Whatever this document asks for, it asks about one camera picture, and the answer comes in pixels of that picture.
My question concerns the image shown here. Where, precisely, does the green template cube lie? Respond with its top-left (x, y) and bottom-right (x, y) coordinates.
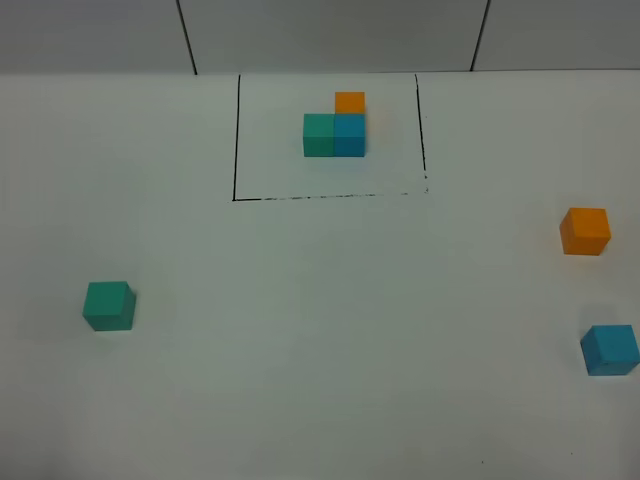
top-left (303, 113), bottom-right (335, 157)

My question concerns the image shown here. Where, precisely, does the blue template cube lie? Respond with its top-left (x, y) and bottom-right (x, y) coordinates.
top-left (334, 114), bottom-right (366, 157)

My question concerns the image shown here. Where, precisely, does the orange template cube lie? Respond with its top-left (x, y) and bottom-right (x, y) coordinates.
top-left (335, 91), bottom-right (366, 114)

